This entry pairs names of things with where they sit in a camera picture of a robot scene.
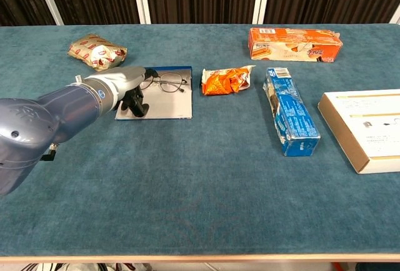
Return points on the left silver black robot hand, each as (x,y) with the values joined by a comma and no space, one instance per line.
(128,80)

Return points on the wire-frame eyeglasses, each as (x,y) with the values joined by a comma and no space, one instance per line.
(170,83)

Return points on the white and blue box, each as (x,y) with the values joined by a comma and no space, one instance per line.
(172,105)

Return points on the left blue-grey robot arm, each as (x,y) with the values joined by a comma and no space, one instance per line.
(47,118)

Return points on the orange cardboard biscuit box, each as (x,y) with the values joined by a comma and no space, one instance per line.
(290,43)

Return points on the blue snack package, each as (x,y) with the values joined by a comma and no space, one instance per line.
(293,118)

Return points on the flat white product box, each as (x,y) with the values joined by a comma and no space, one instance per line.
(368,121)

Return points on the gold snack pack red print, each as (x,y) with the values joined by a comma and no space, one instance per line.
(93,52)

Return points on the crumpled orange snack bag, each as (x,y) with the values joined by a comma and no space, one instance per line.
(222,83)

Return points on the teal table cloth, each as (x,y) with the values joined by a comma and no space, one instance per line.
(200,190)

